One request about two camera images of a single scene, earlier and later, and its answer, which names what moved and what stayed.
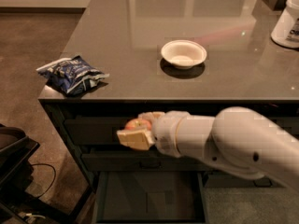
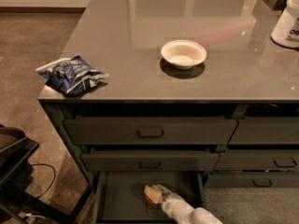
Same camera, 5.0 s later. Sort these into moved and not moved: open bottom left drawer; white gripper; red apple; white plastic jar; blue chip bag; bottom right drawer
Moved: red apple; white gripper
Not moved: bottom right drawer; blue chip bag; open bottom left drawer; white plastic jar
